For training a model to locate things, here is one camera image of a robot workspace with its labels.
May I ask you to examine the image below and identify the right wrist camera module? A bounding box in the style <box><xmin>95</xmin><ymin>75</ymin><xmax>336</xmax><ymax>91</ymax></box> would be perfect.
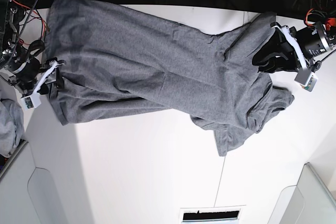
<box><xmin>21</xmin><ymin>93</ymin><xmax>41</xmax><ymax>110</ymax></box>

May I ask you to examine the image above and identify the dark grey t-shirt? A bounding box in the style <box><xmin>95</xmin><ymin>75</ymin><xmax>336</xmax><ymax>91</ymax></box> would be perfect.
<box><xmin>44</xmin><ymin>0</ymin><xmax>294</xmax><ymax>156</ymax></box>

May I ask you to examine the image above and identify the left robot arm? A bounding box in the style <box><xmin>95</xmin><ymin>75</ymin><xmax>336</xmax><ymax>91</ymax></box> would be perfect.
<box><xmin>253</xmin><ymin>0</ymin><xmax>335</xmax><ymax>73</ymax></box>

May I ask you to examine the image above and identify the white table cable slot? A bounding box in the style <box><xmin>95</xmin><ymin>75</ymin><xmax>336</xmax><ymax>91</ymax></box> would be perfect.
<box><xmin>178</xmin><ymin>205</ymin><xmax>245</xmax><ymax>224</ymax></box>

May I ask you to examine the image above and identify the light grey clothes pile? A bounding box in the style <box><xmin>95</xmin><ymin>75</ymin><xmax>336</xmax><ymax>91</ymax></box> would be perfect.
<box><xmin>1</xmin><ymin>99</ymin><xmax>24</xmax><ymax>158</ymax></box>

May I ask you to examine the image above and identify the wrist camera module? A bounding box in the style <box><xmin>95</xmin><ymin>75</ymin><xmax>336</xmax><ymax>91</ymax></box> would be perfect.
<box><xmin>21</xmin><ymin>93</ymin><xmax>41</xmax><ymax>110</ymax></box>
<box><xmin>295</xmin><ymin>69</ymin><xmax>318</xmax><ymax>92</ymax></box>

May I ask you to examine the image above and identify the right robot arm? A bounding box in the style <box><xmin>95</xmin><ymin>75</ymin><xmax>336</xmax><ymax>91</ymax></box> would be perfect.
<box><xmin>1</xmin><ymin>0</ymin><xmax>64</xmax><ymax>98</ymax></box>

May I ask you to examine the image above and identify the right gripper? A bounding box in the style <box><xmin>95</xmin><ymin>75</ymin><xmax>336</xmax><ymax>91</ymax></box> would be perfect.
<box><xmin>7</xmin><ymin>57</ymin><xmax>66</xmax><ymax>98</ymax></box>

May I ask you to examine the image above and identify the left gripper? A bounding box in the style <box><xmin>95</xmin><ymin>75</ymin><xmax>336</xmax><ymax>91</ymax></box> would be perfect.
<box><xmin>252</xmin><ymin>22</ymin><xmax>335</xmax><ymax>73</ymax></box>

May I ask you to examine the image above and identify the right white bin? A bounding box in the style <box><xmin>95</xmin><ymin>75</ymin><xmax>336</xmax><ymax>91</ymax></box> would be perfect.
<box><xmin>268</xmin><ymin>163</ymin><xmax>336</xmax><ymax>224</ymax></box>

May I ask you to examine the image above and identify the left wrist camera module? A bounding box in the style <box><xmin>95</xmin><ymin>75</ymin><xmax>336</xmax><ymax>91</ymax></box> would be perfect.
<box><xmin>295</xmin><ymin>69</ymin><xmax>318</xmax><ymax>92</ymax></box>

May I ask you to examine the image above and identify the left white bin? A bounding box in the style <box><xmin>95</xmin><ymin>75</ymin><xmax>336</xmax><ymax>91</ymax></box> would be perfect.
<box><xmin>1</xmin><ymin>141</ymin><xmax>68</xmax><ymax>223</ymax></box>

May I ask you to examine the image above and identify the white bin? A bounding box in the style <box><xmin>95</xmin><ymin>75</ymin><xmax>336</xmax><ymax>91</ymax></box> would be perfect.
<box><xmin>1</xmin><ymin>141</ymin><xmax>68</xmax><ymax>223</ymax></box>
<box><xmin>268</xmin><ymin>163</ymin><xmax>336</xmax><ymax>224</ymax></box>

